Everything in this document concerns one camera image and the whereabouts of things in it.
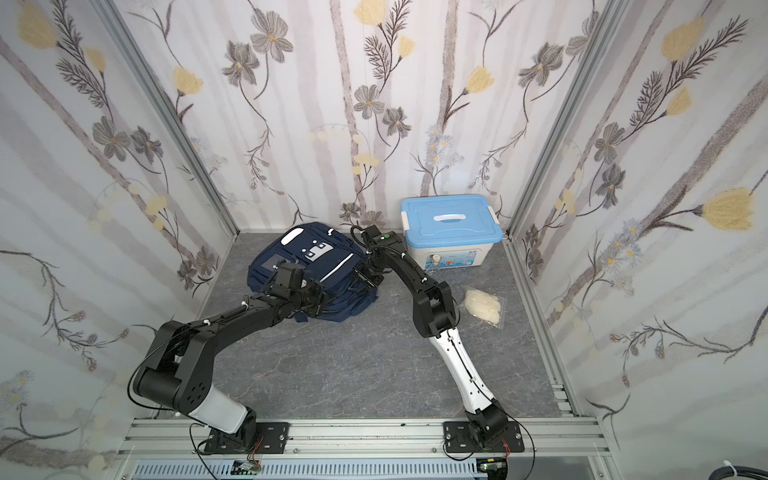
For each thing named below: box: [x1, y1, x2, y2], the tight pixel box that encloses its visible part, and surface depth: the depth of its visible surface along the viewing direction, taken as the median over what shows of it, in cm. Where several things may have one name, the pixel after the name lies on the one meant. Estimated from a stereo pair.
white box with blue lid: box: [401, 194, 503, 270], surface depth 103 cm
